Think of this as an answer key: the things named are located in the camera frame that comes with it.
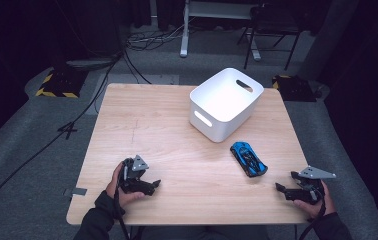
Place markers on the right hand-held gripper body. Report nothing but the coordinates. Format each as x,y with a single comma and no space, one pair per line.
310,193

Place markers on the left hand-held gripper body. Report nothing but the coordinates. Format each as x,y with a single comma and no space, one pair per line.
128,181

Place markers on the blue toy car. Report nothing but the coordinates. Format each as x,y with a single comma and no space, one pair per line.
248,159

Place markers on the white plastic storage bin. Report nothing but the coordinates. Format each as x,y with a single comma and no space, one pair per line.
225,100

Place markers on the person's left hand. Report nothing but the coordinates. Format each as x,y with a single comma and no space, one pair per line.
114,191

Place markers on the person's right hand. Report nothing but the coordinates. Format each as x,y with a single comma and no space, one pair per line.
325,206

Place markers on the grey tape piece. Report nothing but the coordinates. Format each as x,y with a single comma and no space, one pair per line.
77,191

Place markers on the grey flat stand base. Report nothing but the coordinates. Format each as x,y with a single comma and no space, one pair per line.
90,62

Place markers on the grey curtain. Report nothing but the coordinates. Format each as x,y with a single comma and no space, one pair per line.
330,36

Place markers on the black chair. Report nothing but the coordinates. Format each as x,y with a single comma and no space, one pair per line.
273,20

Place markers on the yellow black striped base plate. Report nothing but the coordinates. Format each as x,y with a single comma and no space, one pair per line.
62,85
293,88

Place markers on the white metal desk frame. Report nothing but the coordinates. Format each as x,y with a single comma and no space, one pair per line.
184,33

